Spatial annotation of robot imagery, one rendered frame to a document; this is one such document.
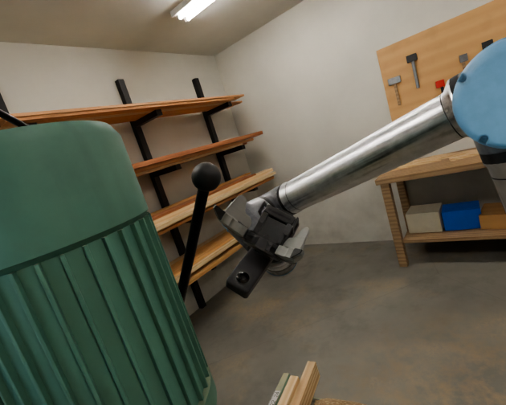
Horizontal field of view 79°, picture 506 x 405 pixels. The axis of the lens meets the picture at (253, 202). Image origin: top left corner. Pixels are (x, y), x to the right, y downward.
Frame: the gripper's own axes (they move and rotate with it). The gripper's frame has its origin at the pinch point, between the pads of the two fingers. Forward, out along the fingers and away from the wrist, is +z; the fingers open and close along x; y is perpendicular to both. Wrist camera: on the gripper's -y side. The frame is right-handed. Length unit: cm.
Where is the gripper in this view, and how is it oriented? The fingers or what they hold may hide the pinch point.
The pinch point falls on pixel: (253, 231)
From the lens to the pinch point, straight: 45.5
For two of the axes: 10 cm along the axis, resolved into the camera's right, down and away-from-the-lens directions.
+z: -1.6, -3.3, -9.3
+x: 8.6, 4.2, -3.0
